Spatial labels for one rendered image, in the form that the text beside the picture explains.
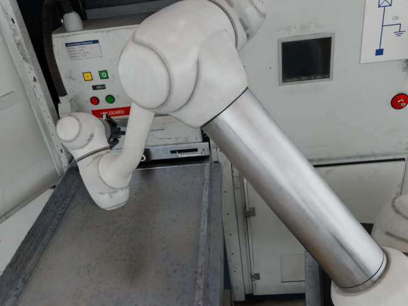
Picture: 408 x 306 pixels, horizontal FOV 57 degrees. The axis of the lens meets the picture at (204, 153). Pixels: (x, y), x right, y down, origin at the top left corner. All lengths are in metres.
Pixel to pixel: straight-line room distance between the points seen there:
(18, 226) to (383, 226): 1.52
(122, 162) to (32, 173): 0.66
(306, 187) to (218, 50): 0.25
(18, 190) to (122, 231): 0.48
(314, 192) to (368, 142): 0.91
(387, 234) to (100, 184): 0.70
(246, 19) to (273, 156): 0.24
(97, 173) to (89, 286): 0.32
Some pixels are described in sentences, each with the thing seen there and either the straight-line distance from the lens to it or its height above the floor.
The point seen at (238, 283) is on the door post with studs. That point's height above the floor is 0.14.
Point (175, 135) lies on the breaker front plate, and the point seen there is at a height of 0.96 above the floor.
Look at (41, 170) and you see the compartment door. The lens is 1.61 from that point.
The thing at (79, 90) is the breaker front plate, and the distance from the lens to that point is 1.49.
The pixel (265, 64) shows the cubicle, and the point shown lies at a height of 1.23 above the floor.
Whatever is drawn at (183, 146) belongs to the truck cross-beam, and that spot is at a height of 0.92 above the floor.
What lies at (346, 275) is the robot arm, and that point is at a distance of 0.69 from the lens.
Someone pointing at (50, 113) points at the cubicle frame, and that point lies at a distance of 1.53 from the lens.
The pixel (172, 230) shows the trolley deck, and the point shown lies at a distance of 1.21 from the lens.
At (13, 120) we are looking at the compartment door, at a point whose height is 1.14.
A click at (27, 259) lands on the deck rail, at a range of 1.30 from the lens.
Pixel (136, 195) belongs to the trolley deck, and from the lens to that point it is 1.40.
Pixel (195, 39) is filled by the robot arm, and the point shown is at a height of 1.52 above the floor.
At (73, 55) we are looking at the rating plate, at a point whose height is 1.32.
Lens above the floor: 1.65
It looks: 31 degrees down
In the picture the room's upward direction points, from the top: 8 degrees counter-clockwise
